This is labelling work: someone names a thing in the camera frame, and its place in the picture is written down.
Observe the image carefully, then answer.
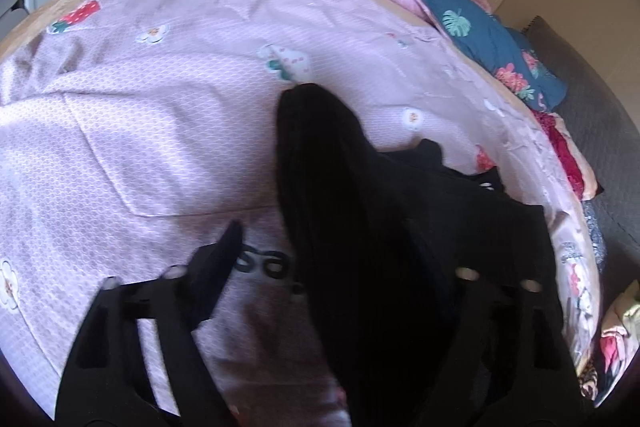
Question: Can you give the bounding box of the floral pillow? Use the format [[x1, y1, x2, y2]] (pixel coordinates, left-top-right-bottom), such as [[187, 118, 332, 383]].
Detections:
[[575, 279, 640, 409]]

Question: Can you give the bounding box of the black garment with orange trim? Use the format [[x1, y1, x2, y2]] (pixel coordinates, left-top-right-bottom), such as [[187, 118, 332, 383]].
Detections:
[[275, 83, 559, 427]]

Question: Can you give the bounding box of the blue floral quilt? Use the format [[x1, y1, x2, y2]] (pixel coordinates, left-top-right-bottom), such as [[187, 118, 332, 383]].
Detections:
[[384, 0, 569, 114]]

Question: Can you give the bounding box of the red floral bedding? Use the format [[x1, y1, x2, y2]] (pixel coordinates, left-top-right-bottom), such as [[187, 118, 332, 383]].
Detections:
[[529, 109, 602, 204]]

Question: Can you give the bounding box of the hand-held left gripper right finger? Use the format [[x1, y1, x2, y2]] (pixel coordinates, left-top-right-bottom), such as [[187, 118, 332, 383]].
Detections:
[[451, 266, 597, 427]]

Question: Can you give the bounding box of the light pink patterned quilt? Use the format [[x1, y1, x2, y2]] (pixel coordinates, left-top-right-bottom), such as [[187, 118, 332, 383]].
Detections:
[[0, 0, 607, 427]]

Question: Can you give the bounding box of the grey upholstered headboard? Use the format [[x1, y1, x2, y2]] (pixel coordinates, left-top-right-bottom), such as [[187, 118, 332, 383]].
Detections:
[[505, 14, 640, 304]]

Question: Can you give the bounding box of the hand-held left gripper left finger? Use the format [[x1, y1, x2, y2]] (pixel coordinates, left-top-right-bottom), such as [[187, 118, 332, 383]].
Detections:
[[55, 220, 246, 427]]

